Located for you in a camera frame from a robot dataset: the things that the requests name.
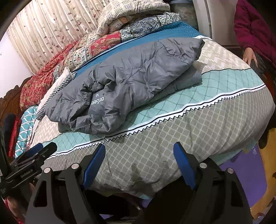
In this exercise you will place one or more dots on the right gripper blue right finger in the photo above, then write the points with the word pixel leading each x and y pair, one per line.
pixel 217 195

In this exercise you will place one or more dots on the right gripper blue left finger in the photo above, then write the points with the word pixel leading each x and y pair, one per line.
pixel 59 196

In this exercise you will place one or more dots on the grey puffer jacket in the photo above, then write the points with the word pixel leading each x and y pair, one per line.
pixel 98 101

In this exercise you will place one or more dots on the bystander hand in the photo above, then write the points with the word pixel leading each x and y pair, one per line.
pixel 248 56

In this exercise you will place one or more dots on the teal white lattice pillow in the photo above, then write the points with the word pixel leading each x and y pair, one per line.
pixel 25 132

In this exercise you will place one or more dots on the purple floor mat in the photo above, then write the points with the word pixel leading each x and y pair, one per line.
pixel 248 168

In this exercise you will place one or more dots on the carved wooden headboard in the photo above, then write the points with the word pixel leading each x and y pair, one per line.
pixel 10 103

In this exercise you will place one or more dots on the patterned teal beige bedspread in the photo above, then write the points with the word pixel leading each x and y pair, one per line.
pixel 220 116

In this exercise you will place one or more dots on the red floral patchwork quilt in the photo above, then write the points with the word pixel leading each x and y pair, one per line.
pixel 88 47

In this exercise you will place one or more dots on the striped leaf pattern curtain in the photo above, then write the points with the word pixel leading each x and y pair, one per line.
pixel 44 28

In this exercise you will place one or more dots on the person in maroon jacket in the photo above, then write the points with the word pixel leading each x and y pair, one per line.
pixel 253 28

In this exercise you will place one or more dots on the cream printed folded blanket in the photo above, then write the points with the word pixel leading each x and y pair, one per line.
pixel 118 13

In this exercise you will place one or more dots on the white cabinet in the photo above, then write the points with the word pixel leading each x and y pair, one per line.
pixel 215 18

